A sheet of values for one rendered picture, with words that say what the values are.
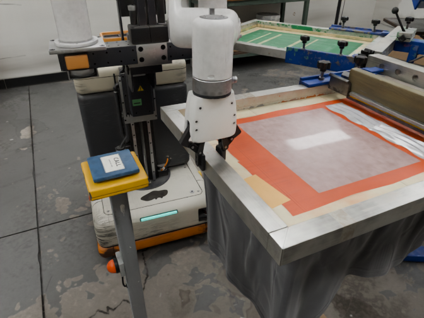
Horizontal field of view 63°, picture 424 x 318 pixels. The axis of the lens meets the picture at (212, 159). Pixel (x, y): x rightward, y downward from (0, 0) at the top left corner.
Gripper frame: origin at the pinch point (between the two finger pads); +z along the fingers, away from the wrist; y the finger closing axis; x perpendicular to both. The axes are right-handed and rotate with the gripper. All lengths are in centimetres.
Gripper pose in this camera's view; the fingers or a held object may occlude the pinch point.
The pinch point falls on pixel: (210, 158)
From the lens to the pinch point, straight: 75.1
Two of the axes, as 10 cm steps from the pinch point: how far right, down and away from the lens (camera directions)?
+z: -0.2, 8.5, 5.2
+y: -9.0, 2.1, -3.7
